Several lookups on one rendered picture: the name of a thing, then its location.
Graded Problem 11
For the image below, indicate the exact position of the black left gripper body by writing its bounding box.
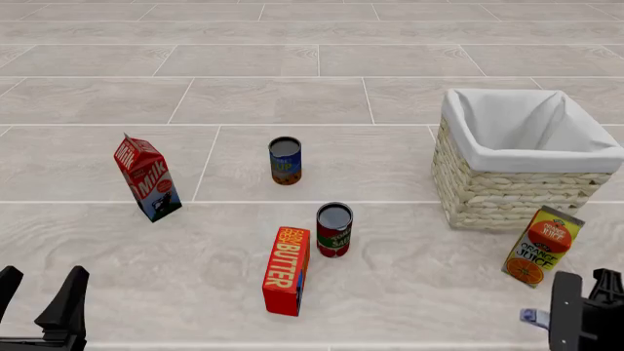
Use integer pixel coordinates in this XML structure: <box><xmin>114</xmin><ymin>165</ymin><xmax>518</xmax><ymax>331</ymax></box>
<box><xmin>0</xmin><ymin>332</ymin><xmax>89</xmax><ymax>351</ymax></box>

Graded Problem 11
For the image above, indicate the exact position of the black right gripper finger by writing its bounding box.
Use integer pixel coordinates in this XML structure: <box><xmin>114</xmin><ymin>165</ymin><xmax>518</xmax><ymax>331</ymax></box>
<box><xmin>587</xmin><ymin>267</ymin><xmax>624</xmax><ymax>304</ymax></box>

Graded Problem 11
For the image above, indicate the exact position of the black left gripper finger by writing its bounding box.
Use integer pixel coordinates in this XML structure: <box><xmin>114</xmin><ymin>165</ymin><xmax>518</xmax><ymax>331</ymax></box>
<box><xmin>0</xmin><ymin>265</ymin><xmax>24</xmax><ymax>325</ymax></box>
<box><xmin>33</xmin><ymin>264</ymin><xmax>91</xmax><ymax>339</ymax></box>

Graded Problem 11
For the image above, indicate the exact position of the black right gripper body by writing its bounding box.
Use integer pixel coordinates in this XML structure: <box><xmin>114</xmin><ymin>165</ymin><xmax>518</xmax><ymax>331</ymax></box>
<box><xmin>580</xmin><ymin>297</ymin><xmax>624</xmax><ymax>351</ymax></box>

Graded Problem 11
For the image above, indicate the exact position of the pale blue cream cheese box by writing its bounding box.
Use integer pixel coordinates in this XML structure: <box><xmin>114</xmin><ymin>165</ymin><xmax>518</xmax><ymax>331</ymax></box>
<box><xmin>519</xmin><ymin>307</ymin><xmax>551</xmax><ymax>332</ymax></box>

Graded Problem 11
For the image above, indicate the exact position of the woven basket with white liner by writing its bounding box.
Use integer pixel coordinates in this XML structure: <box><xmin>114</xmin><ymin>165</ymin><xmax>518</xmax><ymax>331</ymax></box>
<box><xmin>430</xmin><ymin>88</ymin><xmax>624</xmax><ymax>232</ymax></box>

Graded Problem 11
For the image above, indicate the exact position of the orange juice carton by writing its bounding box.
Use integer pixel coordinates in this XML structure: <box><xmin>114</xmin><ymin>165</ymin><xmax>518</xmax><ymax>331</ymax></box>
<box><xmin>500</xmin><ymin>205</ymin><xmax>586</xmax><ymax>290</ymax></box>

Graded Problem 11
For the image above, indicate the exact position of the red and white milk carton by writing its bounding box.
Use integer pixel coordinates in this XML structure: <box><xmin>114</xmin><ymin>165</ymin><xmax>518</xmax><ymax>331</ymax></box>
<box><xmin>113</xmin><ymin>132</ymin><xmax>183</xmax><ymax>224</ymax></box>

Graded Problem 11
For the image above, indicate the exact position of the red butter box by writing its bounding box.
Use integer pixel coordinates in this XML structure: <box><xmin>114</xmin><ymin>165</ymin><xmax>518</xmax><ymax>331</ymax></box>
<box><xmin>261</xmin><ymin>225</ymin><xmax>312</xmax><ymax>318</ymax></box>

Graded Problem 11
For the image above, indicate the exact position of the blue soup can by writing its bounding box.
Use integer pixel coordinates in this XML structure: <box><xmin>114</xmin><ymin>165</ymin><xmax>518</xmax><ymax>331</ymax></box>
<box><xmin>267</xmin><ymin>136</ymin><xmax>303</xmax><ymax>186</ymax></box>

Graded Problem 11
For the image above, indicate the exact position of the red tomato sauce can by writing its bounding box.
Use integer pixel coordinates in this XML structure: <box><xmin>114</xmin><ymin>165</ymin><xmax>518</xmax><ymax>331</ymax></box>
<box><xmin>315</xmin><ymin>202</ymin><xmax>354</xmax><ymax>259</ymax></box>

